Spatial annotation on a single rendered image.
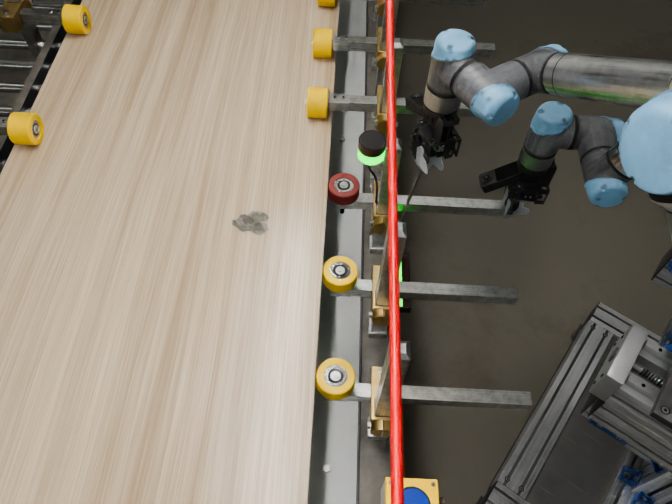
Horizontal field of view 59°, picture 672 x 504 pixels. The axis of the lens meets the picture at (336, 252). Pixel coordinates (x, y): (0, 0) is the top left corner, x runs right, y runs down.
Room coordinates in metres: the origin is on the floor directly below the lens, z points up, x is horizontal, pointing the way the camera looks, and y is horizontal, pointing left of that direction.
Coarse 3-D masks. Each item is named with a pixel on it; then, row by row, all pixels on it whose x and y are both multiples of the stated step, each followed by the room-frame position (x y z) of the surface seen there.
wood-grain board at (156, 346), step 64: (128, 0) 1.67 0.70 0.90; (192, 0) 1.69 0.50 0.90; (256, 0) 1.71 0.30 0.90; (64, 64) 1.35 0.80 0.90; (128, 64) 1.37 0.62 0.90; (192, 64) 1.38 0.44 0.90; (256, 64) 1.40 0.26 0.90; (320, 64) 1.42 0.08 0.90; (64, 128) 1.10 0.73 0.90; (128, 128) 1.12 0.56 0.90; (192, 128) 1.13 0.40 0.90; (256, 128) 1.14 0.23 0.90; (320, 128) 1.16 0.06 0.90; (0, 192) 0.88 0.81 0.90; (64, 192) 0.89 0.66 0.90; (128, 192) 0.90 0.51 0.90; (192, 192) 0.91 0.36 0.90; (256, 192) 0.92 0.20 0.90; (320, 192) 0.94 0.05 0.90; (0, 256) 0.70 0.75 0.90; (64, 256) 0.71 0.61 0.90; (128, 256) 0.72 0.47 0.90; (192, 256) 0.73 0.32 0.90; (256, 256) 0.74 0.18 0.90; (320, 256) 0.75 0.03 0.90; (0, 320) 0.54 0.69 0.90; (64, 320) 0.55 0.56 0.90; (128, 320) 0.56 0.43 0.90; (192, 320) 0.57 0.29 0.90; (256, 320) 0.58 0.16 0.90; (0, 384) 0.41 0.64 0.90; (64, 384) 0.41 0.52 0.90; (128, 384) 0.42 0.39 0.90; (192, 384) 0.43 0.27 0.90; (256, 384) 0.43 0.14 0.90; (0, 448) 0.28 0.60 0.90; (64, 448) 0.29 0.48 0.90; (128, 448) 0.30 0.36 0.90; (192, 448) 0.30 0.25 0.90; (256, 448) 0.31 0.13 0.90
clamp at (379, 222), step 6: (378, 186) 0.99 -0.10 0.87; (372, 192) 1.01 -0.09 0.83; (372, 210) 0.94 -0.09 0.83; (372, 216) 0.92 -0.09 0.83; (378, 216) 0.90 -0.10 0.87; (384, 216) 0.90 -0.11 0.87; (372, 222) 0.89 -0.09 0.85; (378, 222) 0.88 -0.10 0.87; (384, 222) 0.88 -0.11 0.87; (378, 228) 0.88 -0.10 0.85; (384, 228) 0.88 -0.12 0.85
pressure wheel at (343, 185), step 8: (336, 176) 0.98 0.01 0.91; (344, 176) 0.99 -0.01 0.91; (352, 176) 0.99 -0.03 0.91; (328, 184) 0.96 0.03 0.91; (336, 184) 0.96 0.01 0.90; (344, 184) 0.96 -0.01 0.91; (352, 184) 0.96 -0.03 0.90; (328, 192) 0.95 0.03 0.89; (336, 192) 0.93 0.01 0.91; (344, 192) 0.93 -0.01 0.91; (352, 192) 0.94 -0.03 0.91; (336, 200) 0.92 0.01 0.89; (344, 200) 0.92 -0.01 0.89; (352, 200) 0.93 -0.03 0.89
